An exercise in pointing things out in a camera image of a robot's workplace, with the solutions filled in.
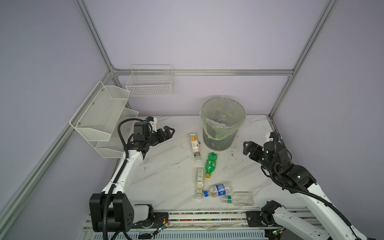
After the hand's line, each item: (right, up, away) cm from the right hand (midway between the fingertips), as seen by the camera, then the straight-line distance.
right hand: (246, 147), depth 70 cm
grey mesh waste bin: (-9, -2, +26) cm, 28 cm away
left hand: (-40, +6, +11) cm, 42 cm away
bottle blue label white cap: (-7, +16, +28) cm, 33 cm away
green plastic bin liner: (-14, +22, +25) cm, 36 cm away
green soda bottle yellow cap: (-16, -12, +18) cm, 27 cm away
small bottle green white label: (-22, -19, +12) cm, 32 cm away
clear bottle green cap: (0, -30, +11) cm, 31 cm away
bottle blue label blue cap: (-12, -24, +8) cm, 27 cm away
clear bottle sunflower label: (-25, -3, +25) cm, 35 cm away
